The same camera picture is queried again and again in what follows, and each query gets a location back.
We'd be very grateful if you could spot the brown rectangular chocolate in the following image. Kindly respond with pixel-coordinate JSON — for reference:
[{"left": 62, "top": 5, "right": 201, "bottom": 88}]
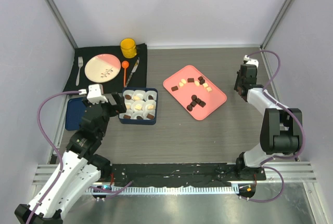
[
  {"left": 123, "top": 114, "right": 131, "bottom": 119},
  {"left": 147, "top": 114, "right": 154, "bottom": 120}
]

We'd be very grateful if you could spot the dark blue box lid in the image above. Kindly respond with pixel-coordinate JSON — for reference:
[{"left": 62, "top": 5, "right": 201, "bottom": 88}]
[{"left": 65, "top": 97, "right": 86, "bottom": 131}]

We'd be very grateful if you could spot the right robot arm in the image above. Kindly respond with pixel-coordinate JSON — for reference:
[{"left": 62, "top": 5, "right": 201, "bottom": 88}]
[{"left": 234, "top": 61, "right": 304, "bottom": 180}]

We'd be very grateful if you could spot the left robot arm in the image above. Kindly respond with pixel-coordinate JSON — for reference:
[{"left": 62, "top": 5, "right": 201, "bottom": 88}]
[{"left": 15, "top": 89, "right": 126, "bottom": 223}]

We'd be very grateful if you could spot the dark blue chocolate box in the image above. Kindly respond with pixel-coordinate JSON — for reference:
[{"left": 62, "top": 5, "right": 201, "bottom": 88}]
[{"left": 118, "top": 87, "right": 158, "bottom": 125}]

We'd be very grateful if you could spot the black cloth placemat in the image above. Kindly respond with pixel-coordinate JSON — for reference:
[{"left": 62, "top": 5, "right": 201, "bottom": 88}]
[{"left": 63, "top": 43, "right": 148, "bottom": 94}]

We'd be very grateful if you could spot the pink and cream plate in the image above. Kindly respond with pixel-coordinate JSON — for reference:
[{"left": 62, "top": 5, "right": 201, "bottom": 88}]
[{"left": 84, "top": 54, "right": 121, "bottom": 83}]

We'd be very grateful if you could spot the orange plastic spoon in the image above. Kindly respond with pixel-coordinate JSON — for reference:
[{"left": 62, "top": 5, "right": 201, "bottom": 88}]
[{"left": 121, "top": 60, "right": 129, "bottom": 87}]

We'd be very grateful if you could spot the steak knife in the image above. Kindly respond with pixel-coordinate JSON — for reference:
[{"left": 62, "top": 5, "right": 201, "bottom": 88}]
[{"left": 125, "top": 58, "right": 140, "bottom": 87}]

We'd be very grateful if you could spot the silver fork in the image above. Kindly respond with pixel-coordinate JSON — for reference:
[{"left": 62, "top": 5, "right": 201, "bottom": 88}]
[{"left": 75, "top": 57, "right": 83, "bottom": 86}]

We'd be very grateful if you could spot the pink plastic tray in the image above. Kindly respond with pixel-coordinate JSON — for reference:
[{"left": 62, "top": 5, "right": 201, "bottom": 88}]
[{"left": 163, "top": 65, "right": 227, "bottom": 121}]

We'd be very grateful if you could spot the yellow mug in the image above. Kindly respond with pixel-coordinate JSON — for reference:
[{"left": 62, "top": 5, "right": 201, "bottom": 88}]
[{"left": 120, "top": 38, "right": 137, "bottom": 59}]

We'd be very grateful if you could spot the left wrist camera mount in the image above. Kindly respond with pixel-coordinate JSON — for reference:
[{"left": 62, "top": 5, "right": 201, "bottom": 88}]
[{"left": 79, "top": 84, "right": 108, "bottom": 104}]

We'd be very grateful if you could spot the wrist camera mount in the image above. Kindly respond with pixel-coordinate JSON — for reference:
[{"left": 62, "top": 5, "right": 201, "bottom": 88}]
[
  {"left": 243, "top": 55, "right": 259, "bottom": 68},
  {"left": 79, "top": 84, "right": 108, "bottom": 104}
]

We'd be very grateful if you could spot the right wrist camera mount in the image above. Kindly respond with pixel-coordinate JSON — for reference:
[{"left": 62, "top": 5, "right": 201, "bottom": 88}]
[{"left": 243, "top": 55, "right": 259, "bottom": 68}]

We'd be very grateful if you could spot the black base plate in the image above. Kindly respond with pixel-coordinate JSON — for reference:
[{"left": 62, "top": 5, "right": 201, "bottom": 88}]
[{"left": 112, "top": 163, "right": 266, "bottom": 188}]

